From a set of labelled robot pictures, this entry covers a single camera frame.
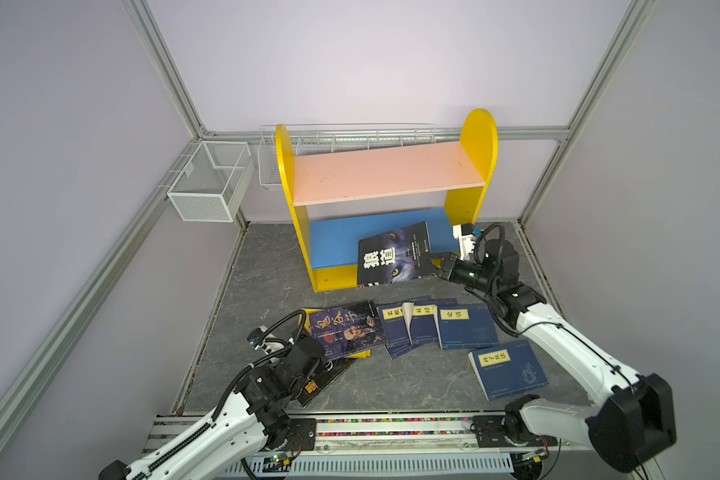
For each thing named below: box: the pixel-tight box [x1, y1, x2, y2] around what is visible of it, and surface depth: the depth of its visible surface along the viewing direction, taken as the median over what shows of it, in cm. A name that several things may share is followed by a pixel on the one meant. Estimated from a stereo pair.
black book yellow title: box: [296, 358, 358, 407], surface depth 84 cm
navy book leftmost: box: [376, 302, 412, 360], surface depth 91 cm
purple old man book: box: [308, 301, 387, 360], surface depth 88 cm
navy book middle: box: [402, 300, 439, 347], surface depth 91 cm
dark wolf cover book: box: [357, 221, 437, 289], surface depth 80 cm
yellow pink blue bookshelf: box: [275, 109, 499, 293], surface depth 78 cm
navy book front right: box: [468, 339, 549, 401], surface depth 84 cm
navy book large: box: [434, 303, 499, 350], surface depth 91 cm
